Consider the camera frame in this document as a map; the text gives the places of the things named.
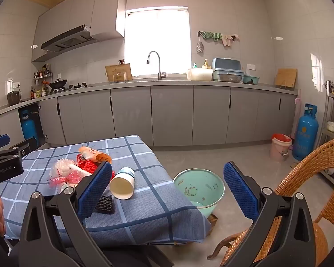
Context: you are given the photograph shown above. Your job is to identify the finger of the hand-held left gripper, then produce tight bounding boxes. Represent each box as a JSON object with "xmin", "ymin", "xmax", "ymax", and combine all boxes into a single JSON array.
[
  {"xmin": 0, "ymin": 134, "xmax": 11, "ymax": 151},
  {"xmin": 9, "ymin": 137, "xmax": 38, "ymax": 160}
]

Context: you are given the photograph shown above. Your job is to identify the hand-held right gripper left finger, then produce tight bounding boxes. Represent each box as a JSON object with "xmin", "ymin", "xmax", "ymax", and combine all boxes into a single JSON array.
[{"xmin": 18, "ymin": 161, "xmax": 113, "ymax": 267}]

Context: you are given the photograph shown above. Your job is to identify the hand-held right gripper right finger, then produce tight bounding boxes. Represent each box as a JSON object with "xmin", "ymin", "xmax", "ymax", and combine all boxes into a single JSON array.
[{"xmin": 223, "ymin": 161, "xmax": 315, "ymax": 267}]

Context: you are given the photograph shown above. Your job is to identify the black foam net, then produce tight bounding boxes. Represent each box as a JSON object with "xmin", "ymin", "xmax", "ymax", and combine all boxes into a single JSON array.
[{"xmin": 95, "ymin": 195, "xmax": 114, "ymax": 214}]

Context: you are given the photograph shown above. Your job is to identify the white paper cup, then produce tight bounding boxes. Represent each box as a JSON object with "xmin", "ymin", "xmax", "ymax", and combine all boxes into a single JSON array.
[{"xmin": 110, "ymin": 167, "xmax": 135, "ymax": 200}]

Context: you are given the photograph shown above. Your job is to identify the orange snack bag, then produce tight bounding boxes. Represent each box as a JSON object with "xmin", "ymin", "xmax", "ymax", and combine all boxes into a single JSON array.
[{"xmin": 78, "ymin": 146, "xmax": 112, "ymax": 164}]

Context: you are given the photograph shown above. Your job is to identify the small blue gas cylinder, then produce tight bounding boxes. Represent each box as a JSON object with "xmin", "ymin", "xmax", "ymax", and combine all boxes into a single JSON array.
[{"xmin": 20, "ymin": 110, "xmax": 39, "ymax": 146}]

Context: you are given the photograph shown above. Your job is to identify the red mesh net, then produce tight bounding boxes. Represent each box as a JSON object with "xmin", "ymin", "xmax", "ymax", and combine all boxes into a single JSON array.
[{"xmin": 76, "ymin": 154, "xmax": 114, "ymax": 179}]

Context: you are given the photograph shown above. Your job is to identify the clear pink plastic bag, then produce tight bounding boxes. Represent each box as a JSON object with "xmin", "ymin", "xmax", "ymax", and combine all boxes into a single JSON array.
[{"xmin": 49, "ymin": 158, "xmax": 92, "ymax": 187}]

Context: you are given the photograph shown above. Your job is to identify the brown cardboard piece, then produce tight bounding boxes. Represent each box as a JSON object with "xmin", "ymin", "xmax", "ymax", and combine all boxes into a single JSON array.
[{"xmin": 208, "ymin": 214, "xmax": 218, "ymax": 232}]

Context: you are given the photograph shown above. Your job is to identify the dark rice cooker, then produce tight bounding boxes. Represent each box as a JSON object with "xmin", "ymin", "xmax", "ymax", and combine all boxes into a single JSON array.
[{"xmin": 7, "ymin": 90, "xmax": 20, "ymax": 106}]

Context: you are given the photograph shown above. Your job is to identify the blue plaid tablecloth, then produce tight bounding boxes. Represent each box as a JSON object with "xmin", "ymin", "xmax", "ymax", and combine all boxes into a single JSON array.
[{"xmin": 0, "ymin": 135, "xmax": 212, "ymax": 248}]

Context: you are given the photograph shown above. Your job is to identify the red white bucket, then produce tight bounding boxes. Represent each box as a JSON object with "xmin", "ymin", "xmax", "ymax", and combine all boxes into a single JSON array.
[{"xmin": 269, "ymin": 133, "xmax": 292, "ymax": 162}]

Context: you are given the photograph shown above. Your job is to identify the wicker chair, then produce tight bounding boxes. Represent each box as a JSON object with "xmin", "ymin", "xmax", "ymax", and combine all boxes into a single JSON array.
[{"xmin": 207, "ymin": 136, "xmax": 334, "ymax": 267}]

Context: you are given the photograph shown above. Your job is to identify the black wok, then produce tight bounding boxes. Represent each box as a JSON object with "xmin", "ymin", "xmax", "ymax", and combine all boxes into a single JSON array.
[{"xmin": 42, "ymin": 79, "xmax": 68, "ymax": 90}]

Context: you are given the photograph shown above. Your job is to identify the gas stove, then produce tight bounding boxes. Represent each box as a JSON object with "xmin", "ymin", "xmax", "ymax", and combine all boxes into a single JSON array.
[{"xmin": 50, "ymin": 83, "xmax": 88, "ymax": 93}]

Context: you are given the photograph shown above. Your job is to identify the tall blue gas cylinder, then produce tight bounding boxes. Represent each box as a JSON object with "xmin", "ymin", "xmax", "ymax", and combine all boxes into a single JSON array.
[{"xmin": 292, "ymin": 103, "xmax": 320, "ymax": 161}]

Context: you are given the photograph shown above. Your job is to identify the grey base cabinets with counter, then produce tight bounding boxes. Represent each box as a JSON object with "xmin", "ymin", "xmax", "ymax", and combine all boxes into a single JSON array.
[{"xmin": 0, "ymin": 79, "xmax": 298, "ymax": 151}]

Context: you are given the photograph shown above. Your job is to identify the range hood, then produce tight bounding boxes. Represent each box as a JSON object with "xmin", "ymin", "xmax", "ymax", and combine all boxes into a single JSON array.
[{"xmin": 41, "ymin": 24, "xmax": 96, "ymax": 53}]

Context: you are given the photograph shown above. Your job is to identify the wooden cutting board in rack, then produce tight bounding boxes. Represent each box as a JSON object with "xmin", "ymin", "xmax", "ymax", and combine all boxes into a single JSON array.
[{"xmin": 105, "ymin": 63, "xmax": 132, "ymax": 82}]

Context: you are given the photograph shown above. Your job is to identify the wooden cutting board on stand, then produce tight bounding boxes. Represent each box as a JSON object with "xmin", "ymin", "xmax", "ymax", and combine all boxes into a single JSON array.
[{"xmin": 275, "ymin": 68, "xmax": 298, "ymax": 89}]

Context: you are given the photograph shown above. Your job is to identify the white plastic basin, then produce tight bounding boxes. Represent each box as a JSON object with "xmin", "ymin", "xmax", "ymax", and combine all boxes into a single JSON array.
[{"xmin": 186, "ymin": 68, "xmax": 214, "ymax": 81}]

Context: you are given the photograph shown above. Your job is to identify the metal shelf rack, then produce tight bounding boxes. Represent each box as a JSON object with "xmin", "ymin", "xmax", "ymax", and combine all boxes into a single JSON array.
[{"xmin": 319, "ymin": 80, "xmax": 334, "ymax": 187}]

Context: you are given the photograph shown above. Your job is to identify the blue dish rack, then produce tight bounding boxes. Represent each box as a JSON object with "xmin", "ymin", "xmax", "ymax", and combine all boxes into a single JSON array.
[{"xmin": 212, "ymin": 57, "xmax": 245, "ymax": 83}]

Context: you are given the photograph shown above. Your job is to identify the curved metal faucet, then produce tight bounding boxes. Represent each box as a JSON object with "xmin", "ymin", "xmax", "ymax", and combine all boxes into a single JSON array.
[{"xmin": 147, "ymin": 51, "xmax": 167, "ymax": 81}]

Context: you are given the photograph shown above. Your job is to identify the hanging scrub brush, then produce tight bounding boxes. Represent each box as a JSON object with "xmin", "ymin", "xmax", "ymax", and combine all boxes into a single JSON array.
[{"xmin": 195, "ymin": 35, "xmax": 205, "ymax": 53}]

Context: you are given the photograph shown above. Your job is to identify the pink hanging gloves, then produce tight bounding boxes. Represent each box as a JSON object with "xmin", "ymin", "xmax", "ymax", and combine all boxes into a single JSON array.
[{"xmin": 222, "ymin": 33, "xmax": 239, "ymax": 47}]

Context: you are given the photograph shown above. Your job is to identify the green striped hanging cloth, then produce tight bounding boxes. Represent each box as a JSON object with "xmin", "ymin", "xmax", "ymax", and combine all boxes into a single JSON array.
[{"xmin": 200, "ymin": 31, "xmax": 222, "ymax": 43}]

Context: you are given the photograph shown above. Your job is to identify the bright window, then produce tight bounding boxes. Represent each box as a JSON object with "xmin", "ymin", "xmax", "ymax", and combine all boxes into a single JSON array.
[{"xmin": 124, "ymin": 6, "xmax": 191, "ymax": 77}]

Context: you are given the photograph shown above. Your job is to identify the wall spice rack with bottles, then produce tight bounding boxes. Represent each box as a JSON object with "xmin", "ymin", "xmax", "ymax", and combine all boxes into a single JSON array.
[{"xmin": 33, "ymin": 64, "xmax": 53, "ymax": 85}]

